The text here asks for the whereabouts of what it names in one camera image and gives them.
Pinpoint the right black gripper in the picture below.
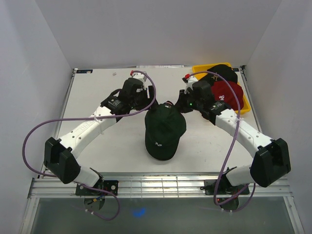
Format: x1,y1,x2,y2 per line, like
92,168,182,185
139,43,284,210
174,89,203,114

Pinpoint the red baseball cap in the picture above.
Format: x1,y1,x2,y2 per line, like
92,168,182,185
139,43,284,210
212,81,244,111

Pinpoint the dark green baseball cap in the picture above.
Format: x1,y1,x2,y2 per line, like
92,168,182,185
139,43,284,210
144,101,187,161

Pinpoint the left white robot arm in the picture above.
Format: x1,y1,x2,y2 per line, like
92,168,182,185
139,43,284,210
44,73,155,195

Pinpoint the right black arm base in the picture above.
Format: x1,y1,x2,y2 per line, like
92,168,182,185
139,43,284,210
200,179,250,195

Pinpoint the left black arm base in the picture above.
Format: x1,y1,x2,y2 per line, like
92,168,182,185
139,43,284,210
75,180,119,196

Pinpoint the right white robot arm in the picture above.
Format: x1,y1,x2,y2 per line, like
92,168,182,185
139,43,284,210
176,78,291,194

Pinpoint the yellow plastic tray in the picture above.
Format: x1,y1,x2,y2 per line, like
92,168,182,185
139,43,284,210
192,62,251,115

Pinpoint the black cap gold logo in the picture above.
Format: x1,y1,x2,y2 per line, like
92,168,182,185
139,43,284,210
207,64,238,83

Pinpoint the blue label sticker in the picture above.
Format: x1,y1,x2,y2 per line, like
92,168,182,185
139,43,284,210
76,69,93,74

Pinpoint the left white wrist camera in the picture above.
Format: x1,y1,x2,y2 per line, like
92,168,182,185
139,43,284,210
130,70,147,84

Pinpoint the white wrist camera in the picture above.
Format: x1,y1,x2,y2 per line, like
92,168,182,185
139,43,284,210
182,74,198,94
130,70,147,84

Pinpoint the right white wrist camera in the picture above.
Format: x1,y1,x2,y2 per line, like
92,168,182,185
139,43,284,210
182,74,198,94

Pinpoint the aluminium frame rail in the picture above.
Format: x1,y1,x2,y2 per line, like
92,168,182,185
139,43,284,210
28,172,293,199

